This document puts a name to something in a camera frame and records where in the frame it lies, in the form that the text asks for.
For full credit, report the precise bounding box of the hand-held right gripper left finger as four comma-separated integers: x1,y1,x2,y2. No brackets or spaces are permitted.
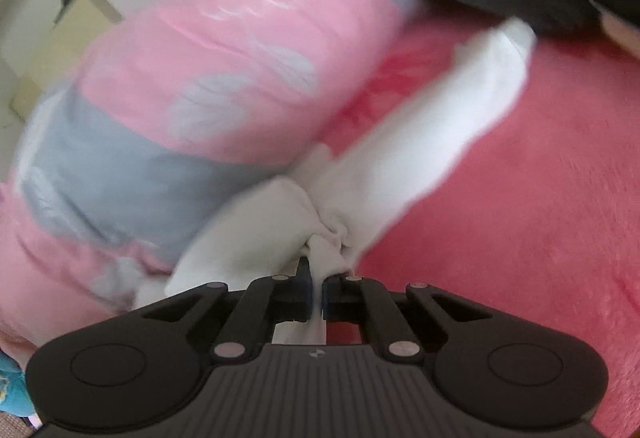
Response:
142,256,313,364

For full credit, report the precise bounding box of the cream wardrobe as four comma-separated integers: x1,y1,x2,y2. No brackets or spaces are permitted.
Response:
10,0,123,119

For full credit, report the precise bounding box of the white sweatshirt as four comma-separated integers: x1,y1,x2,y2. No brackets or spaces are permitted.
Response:
165,15,538,344

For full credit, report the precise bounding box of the pink fleece blanket leaf print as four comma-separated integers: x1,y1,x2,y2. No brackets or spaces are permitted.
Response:
320,8,640,419

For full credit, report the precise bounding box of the pink grey floral quilt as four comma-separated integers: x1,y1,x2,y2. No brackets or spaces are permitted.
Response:
0,0,421,354

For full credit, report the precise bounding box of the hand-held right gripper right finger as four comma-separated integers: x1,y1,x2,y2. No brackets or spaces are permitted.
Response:
322,274,491,364

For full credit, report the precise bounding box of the blue plush pillow with bow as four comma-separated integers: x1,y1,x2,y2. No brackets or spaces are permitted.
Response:
0,353,26,416

